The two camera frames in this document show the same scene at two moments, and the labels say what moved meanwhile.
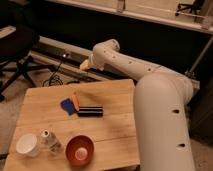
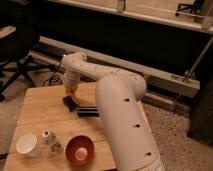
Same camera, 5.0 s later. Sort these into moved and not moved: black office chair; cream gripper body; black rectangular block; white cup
Moved: cream gripper body
Not moved: black office chair; white cup; black rectangular block
